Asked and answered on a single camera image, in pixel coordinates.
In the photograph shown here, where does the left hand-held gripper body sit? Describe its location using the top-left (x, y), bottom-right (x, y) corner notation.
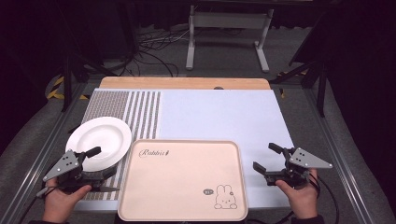
top-left (42, 149), bottom-right (108, 194)

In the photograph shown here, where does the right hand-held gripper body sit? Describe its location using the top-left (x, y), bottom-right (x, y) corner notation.
top-left (263, 147), bottom-right (333, 189)

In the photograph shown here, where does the white plate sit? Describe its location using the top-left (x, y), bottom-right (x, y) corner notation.
top-left (64, 116), bottom-right (133, 173)

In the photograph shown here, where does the person's right hand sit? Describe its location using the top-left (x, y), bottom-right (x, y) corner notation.
top-left (275, 168), bottom-right (320, 220)

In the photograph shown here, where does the person's left hand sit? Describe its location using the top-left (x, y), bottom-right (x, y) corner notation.
top-left (41, 177), bottom-right (93, 224)

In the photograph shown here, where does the white mat with striped part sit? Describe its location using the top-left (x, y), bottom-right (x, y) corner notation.
top-left (74, 88), bottom-right (295, 212)

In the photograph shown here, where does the pink tray with rabbit print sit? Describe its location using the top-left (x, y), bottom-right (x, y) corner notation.
top-left (117, 138), bottom-right (249, 223)

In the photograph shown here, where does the yellow and black floor tape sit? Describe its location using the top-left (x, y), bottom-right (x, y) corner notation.
top-left (46, 76), bottom-right (91, 102)
top-left (277, 70), bottom-right (310, 99)

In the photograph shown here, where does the black stand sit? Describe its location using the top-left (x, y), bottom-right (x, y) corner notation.
top-left (60, 54), bottom-right (120, 113)
top-left (270, 57), bottom-right (329, 119)

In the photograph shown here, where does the white metal stand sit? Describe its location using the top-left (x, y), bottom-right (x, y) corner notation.
top-left (185, 4), bottom-right (276, 74)

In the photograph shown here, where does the metal floor rail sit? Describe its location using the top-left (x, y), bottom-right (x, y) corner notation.
top-left (303, 88), bottom-right (376, 224)
top-left (0, 83), bottom-right (92, 224)

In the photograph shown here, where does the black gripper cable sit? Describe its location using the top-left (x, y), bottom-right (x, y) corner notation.
top-left (21, 186), bottom-right (60, 224)
top-left (309, 173), bottom-right (341, 224)

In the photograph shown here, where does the bundle of floor cables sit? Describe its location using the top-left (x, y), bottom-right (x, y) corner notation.
top-left (102, 26), bottom-right (191, 77)

